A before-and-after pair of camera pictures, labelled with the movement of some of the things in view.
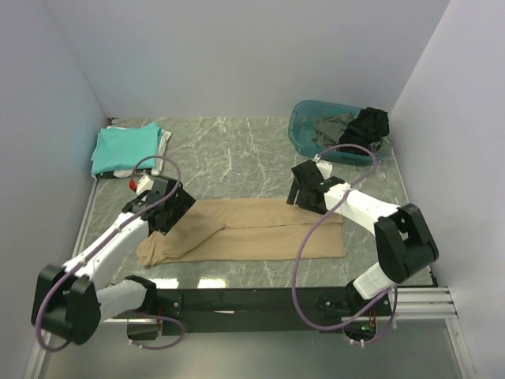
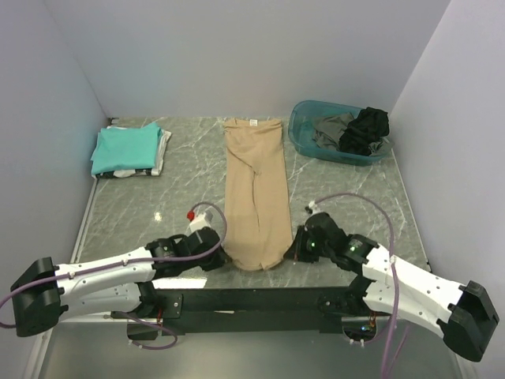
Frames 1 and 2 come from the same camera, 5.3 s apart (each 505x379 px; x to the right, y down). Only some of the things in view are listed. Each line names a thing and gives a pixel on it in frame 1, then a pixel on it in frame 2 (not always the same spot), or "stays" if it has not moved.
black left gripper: (183, 203) → (219, 260)
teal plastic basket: (300, 129) stays
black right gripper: (301, 201) → (297, 250)
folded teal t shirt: (116, 150) stays
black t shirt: (369, 125) stays
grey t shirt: (330, 129) stays
